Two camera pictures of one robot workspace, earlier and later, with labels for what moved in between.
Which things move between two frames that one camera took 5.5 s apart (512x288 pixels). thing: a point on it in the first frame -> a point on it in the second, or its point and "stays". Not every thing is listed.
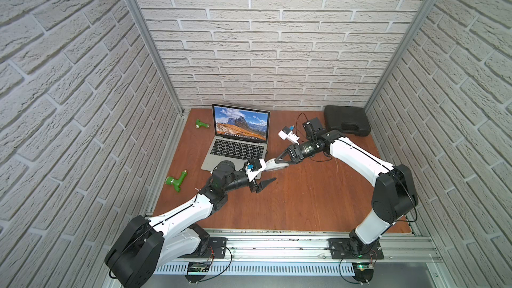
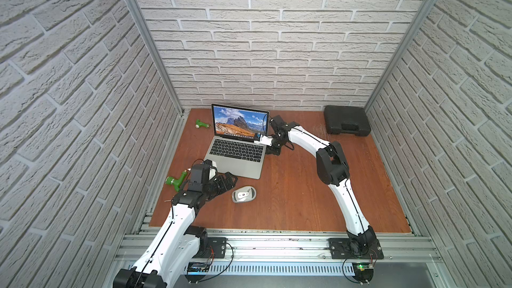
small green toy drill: (199, 123) stays
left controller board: (196, 271) stays
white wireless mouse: (272, 165) -> (244, 194)
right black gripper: (293, 155) -> (272, 149)
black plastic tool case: (349, 120) stays
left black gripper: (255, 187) -> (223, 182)
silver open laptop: (240, 134) stays
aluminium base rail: (249, 252) stays
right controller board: (363, 272) stays
